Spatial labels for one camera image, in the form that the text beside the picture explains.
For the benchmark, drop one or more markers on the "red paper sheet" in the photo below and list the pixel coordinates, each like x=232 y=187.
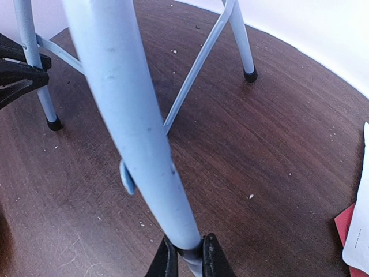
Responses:
x=342 y=222

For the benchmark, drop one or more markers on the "white sheet music page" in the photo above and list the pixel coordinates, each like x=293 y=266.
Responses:
x=355 y=251

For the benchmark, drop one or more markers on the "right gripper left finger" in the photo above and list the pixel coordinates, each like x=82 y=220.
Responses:
x=165 y=261

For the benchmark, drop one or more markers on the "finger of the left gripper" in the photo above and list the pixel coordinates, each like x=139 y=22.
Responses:
x=12 y=50
x=18 y=79

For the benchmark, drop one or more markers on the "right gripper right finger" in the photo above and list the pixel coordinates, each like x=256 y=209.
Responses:
x=214 y=261

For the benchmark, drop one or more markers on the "light blue music stand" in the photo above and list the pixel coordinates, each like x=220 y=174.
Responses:
x=111 y=56

